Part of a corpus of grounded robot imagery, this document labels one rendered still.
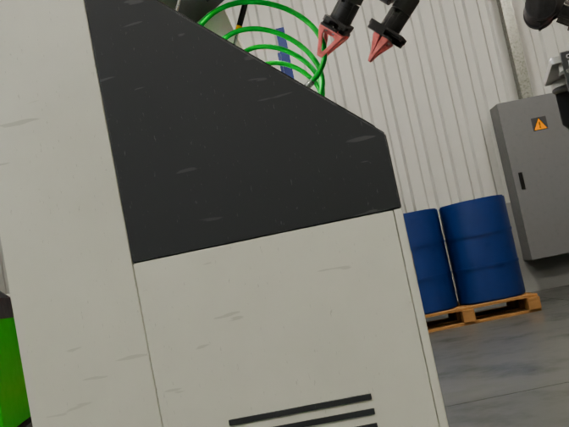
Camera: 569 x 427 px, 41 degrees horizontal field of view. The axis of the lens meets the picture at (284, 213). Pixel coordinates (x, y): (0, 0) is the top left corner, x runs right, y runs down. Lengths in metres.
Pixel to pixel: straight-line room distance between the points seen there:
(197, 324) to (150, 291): 0.12
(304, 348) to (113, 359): 0.41
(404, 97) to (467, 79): 0.73
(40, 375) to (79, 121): 0.55
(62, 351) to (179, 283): 0.29
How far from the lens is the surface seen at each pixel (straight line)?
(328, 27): 1.95
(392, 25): 2.10
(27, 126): 1.77
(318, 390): 1.61
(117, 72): 1.72
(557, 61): 1.74
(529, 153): 8.52
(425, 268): 6.63
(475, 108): 8.79
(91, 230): 1.69
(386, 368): 1.60
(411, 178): 8.53
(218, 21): 2.44
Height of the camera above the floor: 0.70
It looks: 5 degrees up
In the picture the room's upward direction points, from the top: 11 degrees counter-clockwise
